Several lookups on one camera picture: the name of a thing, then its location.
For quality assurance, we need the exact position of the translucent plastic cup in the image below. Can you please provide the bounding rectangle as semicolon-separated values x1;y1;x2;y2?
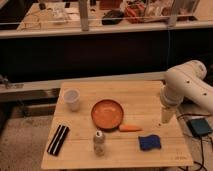
63;89;80;111

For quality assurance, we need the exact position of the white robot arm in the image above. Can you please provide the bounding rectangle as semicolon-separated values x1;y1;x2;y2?
160;60;213;123

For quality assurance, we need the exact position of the blue sponge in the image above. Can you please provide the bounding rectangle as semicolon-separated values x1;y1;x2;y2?
138;134;161;151

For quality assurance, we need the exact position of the dark power box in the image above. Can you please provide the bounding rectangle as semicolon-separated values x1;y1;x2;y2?
187;118;213;137

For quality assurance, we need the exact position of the orange carrot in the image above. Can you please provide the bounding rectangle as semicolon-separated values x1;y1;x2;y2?
119;125;142;132

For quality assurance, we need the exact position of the small clear bottle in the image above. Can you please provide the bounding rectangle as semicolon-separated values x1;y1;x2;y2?
93;130;105;156

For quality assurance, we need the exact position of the grey metal post right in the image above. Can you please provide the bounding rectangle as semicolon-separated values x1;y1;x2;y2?
168;0;182;27

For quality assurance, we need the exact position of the orange round plate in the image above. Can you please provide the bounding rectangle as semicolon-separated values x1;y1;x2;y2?
91;99;124;130

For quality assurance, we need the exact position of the red tool on shelf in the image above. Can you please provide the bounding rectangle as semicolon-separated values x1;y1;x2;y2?
124;3;145;23

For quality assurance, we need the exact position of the black bag on shelf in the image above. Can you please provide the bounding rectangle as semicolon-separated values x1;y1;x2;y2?
102;10;124;25

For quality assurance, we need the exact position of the grey metal post left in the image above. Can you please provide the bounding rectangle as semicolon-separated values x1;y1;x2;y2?
78;0;89;31

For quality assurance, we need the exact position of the grey metal post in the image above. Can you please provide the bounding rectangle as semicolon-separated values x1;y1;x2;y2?
78;0;89;31
168;0;182;27

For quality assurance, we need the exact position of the wooden background workbench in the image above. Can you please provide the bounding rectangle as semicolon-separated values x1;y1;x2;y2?
0;0;213;39

